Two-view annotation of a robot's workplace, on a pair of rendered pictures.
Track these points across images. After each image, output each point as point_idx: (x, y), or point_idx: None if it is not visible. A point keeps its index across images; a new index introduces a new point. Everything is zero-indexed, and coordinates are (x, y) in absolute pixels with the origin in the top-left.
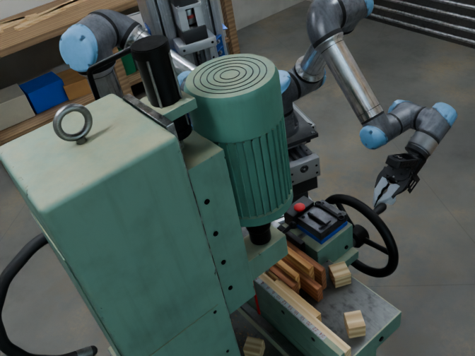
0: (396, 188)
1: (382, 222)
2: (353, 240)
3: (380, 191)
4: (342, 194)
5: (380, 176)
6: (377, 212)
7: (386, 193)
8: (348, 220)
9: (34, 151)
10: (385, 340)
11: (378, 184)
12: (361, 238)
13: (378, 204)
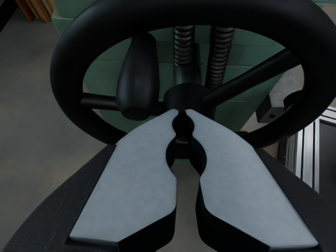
0: (96, 202)
1: (78, 17)
2: (179, 83)
3: (201, 141)
4: (310, 3)
5: (334, 239)
6: (126, 53)
7: (161, 147)
8: (223, 84)
9: None
10: (170, 248)
11: (258, 168)
12: (167, 96)
13: (152, 80)
